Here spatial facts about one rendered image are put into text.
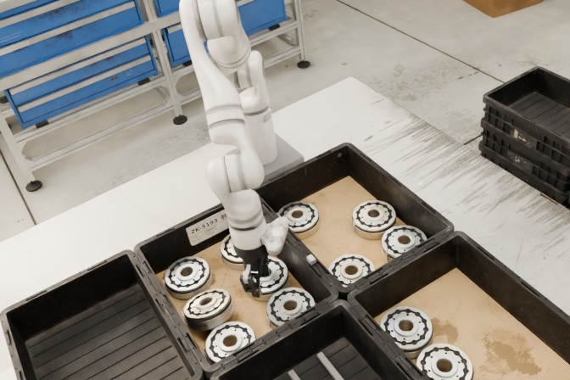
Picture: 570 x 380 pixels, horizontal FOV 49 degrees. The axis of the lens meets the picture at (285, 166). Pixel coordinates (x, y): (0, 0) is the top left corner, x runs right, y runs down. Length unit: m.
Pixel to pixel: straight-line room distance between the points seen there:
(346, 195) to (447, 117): 1.74
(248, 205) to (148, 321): 0.40
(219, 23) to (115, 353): 0.71
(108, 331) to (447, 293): 0.73
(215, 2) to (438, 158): 0.95
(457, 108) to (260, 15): 1.16
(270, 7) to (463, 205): 2.06
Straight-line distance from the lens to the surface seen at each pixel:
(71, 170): 3.41
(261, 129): 1.70
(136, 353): 1.39
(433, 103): 3.38
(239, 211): 1.18
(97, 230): 1.89
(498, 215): 1.75
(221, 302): 1.35
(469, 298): 1.38
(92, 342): 1.45
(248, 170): 1.13
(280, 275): 1.40
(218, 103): 1.16
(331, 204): 1.58
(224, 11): 1.21
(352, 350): 1.30
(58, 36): 3.10
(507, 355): 1.31
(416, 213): 1.46
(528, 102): 2.55
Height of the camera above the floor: 1.91
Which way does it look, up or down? 39 degrees down
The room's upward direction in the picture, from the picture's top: 9 degrees counter-clockwise
